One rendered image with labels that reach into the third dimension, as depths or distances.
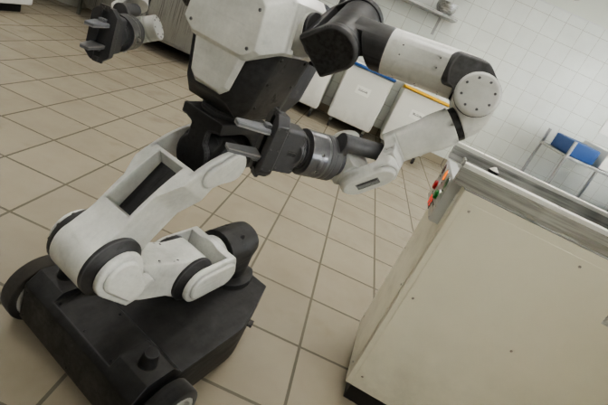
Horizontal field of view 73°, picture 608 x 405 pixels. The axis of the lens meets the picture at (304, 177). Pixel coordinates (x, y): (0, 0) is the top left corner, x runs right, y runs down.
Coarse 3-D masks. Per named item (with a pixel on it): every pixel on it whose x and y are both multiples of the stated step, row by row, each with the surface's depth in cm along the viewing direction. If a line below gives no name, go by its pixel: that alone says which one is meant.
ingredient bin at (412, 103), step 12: (408, 84) 464; (396, 96) 496; (408, 96) 441; (420, 96) 439; (432, 96) 462; (396, 108) 448; (408, 108) 445; (420, 108) 443; (432, 108) 440; (396, 120) 452; (408, 120) 449; (384, 132) 459
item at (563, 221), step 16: (464, 160) 108; (464, 176) 109; (480, 176) 108; (496, 176) 108; (480, 192) 109; (496, 192) 108; (512, 192) 107; (528, 192) 108; (512, 208) 108; (528, 208) 107; (544, 208) 106; (560, 208) 105; (544, 224) 107; (560, 224) 106; (576, 224) 105; (592, 224) 104; (576, 240) 106; (592, 240) 105
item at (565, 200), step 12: (456, 156) 136; (468, 156) 135; (480, 156) 134; (504, 168) 133; (516, 168) 135; (516, 180) 133; (528, 180) 132; (540, 180) 133; (540, 192) 132; (552, 192) 131; (564, 192) 131; (564, 204) 131; (576, 204) 130; (588, 204) 129; (588, 216) 130; (600, 216) 129
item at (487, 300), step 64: (448, 256) 115; (512, 256) 110; (576, 256) 106; (384, 320) 126; (448, 320) 120; (512, 320) 115; (576, 320) 110; (384, 384) 132; (448, 384) 126; (512, 384) 120; (576, 384) 115
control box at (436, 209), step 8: (448, 160) 135; (448, 168) 128; (456, 168) 128; (440, 176) 134; (448, 176) 121; (440, 184) 127; (448, 184) 116; (456, 184) 114; (432, 192) 133; (440, 192) 122; (448, 192) 115; (456, 192) 115; (432, 200) 126; (440, 200) 117; (448, 200) 116; (432, 208) 120; (440, 208) 117; (432, 216) 118; (440, 216) 118
